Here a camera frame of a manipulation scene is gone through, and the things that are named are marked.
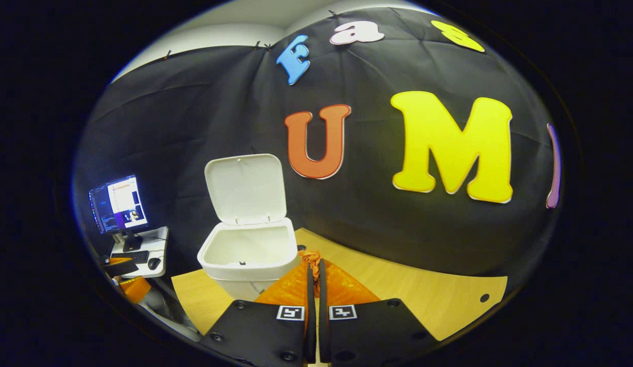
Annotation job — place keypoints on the white desktop garbage bin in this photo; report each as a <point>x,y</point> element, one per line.
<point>245,193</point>

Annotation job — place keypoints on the black keyboard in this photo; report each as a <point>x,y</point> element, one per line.
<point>132,257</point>

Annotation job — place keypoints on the orange paper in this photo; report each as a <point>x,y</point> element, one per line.
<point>311,257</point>

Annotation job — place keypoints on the white side table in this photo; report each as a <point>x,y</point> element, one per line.
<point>155,239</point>

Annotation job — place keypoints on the wooden desktop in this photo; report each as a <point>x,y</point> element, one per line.
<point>428,295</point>

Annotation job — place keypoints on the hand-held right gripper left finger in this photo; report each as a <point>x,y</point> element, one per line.
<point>260,331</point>

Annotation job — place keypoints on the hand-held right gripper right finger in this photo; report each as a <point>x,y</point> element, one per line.
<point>372,331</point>

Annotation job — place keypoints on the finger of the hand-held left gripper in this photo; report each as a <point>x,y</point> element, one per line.
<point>121,267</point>
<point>136,289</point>

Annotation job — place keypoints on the computer monitor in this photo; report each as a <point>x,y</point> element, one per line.
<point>120,204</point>

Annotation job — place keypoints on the black computer mouse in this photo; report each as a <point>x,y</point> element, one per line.
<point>154,263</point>

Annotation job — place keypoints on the black backdrop cloth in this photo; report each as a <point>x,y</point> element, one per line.
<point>398,239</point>

